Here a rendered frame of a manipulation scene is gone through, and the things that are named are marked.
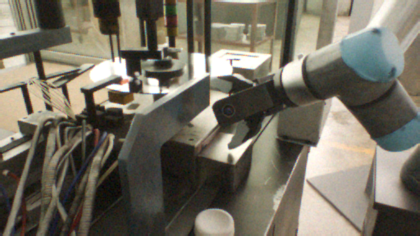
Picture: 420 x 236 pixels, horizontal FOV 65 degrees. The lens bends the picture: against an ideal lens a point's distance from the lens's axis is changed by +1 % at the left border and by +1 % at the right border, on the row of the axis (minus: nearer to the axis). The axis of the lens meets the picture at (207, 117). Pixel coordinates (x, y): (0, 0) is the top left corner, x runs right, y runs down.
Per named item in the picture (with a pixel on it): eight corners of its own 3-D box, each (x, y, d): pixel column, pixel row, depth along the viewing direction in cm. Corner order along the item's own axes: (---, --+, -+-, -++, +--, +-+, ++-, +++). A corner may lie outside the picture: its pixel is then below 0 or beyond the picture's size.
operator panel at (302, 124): (297, 102, 110) (303, 60, 104) (331, 108, 106) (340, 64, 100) (275, 138, 88) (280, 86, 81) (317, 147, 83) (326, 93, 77)
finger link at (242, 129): (253, 150, 69) (269, 119, 64) (234, 160, 66) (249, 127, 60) (243, 141, 71) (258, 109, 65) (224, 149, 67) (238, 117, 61)
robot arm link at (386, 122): (404, 103, 56) (370, 56, 53) (445, 134, 46) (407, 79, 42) (362, 130, 58) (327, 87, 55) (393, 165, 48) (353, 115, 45)
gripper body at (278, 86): (268, 115, 66) (319, 99, 57) (239, 128, 61) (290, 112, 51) (254, 80, 66) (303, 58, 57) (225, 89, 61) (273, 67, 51)
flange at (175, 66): (189, 73, 74) (189, 62, 73) (140, 77, 71) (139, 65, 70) (181, 61, 83) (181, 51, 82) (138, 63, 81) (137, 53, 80)
